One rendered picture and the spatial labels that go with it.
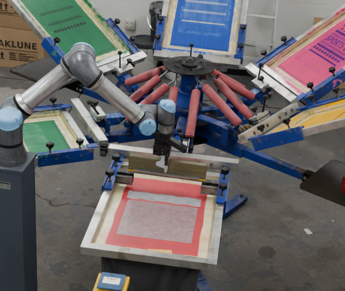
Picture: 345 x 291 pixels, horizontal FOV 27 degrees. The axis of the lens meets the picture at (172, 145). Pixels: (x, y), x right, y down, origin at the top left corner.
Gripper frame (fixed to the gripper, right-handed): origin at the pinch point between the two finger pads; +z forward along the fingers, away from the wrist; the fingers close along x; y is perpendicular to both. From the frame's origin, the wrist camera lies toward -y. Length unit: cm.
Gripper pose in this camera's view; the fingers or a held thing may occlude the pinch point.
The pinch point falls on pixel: (167, 168)
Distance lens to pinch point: 352.4
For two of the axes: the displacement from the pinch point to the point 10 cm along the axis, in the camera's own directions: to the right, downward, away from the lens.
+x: -1.2, 4.5, -8.9
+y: -9.9, -1.2, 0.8
